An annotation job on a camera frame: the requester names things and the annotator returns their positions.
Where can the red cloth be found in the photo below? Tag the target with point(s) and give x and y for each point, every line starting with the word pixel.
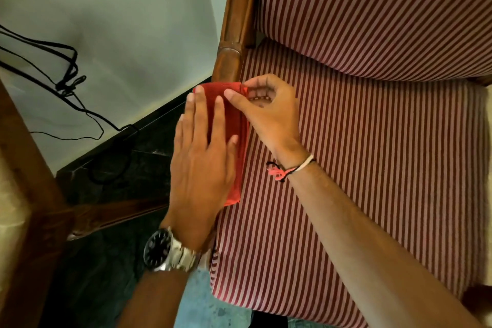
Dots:
pixel 241 170

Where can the person's left middle finger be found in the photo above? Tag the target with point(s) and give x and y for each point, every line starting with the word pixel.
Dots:
pixel 200 116

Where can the brown wooden chair frame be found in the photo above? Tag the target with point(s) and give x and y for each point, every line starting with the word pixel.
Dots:
pixel 235 20

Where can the person's right forearm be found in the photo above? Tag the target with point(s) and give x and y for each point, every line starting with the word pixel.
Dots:
pixel 365 254

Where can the person's right hand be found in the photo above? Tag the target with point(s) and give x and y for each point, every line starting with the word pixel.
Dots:
pixel 275 120

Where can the person's right thumb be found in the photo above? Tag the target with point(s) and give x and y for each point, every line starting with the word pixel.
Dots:
pixel 242 106

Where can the brown wooden furniture frame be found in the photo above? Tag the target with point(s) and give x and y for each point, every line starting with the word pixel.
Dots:
pixel 34 201

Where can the red striped seat cushion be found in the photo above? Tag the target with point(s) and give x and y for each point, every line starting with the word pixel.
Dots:
pixel 384 166

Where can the person's left thumb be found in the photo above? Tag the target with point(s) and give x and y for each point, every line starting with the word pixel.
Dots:
pixel 232 158

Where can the person's left little finger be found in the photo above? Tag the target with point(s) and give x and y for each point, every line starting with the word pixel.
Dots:
pixel 179 132

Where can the person's left forearm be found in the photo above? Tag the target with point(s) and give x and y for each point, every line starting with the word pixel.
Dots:
pixel 153 301

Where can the red striped back cushion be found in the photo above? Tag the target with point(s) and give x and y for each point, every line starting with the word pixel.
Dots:
pixel 365 12

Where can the person's left hand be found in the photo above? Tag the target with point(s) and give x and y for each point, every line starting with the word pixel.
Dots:
pixel 202 178

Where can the silver wristwatch with black dial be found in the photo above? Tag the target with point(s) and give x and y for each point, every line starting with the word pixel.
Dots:
pixel 158 249

